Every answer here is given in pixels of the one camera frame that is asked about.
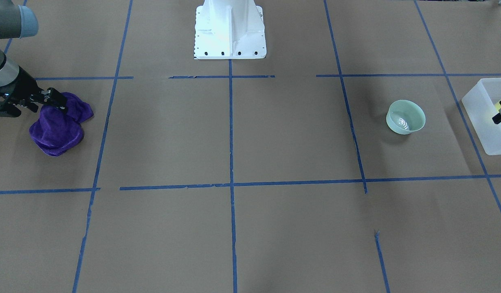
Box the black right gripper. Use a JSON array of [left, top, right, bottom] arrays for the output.
[[0, 67, 68, 118]]

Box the purple cloth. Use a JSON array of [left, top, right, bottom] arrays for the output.
[[29, 92, 94, 157]]

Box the light green bowl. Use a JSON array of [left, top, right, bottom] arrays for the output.
[[386, 100, 426, 135]]

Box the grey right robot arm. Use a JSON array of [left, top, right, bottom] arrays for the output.
[[0, 0, 68, 118]]

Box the translucent plastic storage box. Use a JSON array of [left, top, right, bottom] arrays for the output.
[[461, 78, 501, 155]]

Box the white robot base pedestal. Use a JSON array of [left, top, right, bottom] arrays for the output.
[[193, 0, 267, 60]]

